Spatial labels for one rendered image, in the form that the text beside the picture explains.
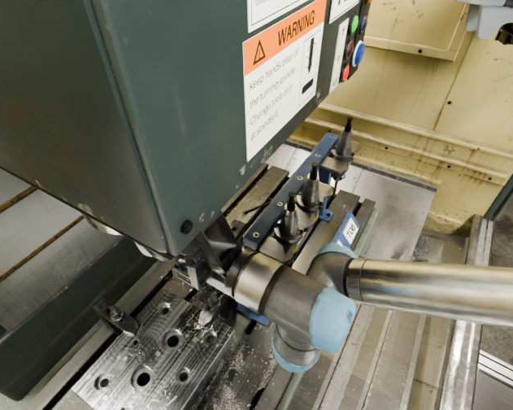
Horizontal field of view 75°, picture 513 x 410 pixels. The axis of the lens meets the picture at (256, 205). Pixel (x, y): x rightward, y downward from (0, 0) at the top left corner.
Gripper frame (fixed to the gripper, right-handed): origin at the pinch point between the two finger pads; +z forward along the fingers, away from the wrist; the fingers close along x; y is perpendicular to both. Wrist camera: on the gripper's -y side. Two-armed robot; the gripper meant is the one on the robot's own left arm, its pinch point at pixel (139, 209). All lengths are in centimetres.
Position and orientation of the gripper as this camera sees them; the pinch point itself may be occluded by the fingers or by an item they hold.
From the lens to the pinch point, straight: 55.8
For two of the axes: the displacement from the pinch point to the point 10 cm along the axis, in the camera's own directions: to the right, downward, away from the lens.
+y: -0.3, 6.9, 7.2
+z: -8.6, -3.9, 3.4
